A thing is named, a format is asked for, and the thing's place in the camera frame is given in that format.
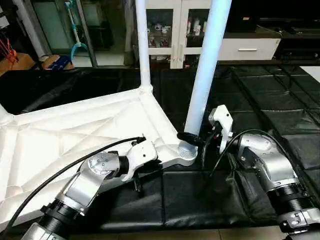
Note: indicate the white plastic table leg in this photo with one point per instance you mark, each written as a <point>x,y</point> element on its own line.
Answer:
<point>144,42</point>
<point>207,65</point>
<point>3,113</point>

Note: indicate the white plastic table top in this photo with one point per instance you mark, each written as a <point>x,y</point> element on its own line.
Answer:
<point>75,135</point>

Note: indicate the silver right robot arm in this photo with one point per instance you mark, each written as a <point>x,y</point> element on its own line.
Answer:
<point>275,170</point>

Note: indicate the black work mat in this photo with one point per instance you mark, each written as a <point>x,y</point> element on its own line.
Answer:
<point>215,200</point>

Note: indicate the white drawer unit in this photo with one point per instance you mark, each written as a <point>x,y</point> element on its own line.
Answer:
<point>247,49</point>

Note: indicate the white glass-door cabinet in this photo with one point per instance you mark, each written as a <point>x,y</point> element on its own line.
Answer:
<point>170,30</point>

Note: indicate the white flat panel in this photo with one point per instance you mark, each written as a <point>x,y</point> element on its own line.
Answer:
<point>312,72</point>

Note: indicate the black speaker box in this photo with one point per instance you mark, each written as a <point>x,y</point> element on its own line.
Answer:
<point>242,15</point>

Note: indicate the blue and yellow box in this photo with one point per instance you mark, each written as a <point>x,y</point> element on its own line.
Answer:
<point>57,62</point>

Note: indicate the brown wooden desk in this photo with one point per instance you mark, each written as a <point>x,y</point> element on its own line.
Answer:
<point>15,62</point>

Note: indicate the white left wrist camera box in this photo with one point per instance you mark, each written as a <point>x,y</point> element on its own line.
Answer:
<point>141,155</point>

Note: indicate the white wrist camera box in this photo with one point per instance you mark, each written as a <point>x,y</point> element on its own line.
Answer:
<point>222,122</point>
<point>141,155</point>

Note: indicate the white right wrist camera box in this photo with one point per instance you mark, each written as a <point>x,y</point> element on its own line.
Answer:
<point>222,122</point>

